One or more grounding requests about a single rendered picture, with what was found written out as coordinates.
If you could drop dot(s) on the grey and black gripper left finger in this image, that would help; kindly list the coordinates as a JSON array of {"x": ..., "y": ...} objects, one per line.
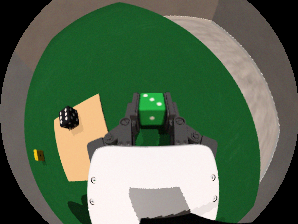
[{"x": 124, "y": 133}]

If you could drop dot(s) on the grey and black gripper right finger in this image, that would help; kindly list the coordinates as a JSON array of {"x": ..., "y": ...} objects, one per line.
[{"x": 180, "y": 132}]

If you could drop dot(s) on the black die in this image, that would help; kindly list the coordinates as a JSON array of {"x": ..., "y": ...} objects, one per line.
[{"x": 68, "y": 117}]

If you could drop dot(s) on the green die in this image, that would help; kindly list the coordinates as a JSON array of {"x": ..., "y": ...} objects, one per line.
[{"x": 152, "y": 108}]

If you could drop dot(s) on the yellow die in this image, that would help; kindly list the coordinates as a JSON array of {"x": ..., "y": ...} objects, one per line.
[{"x": 39, "y": 155}]

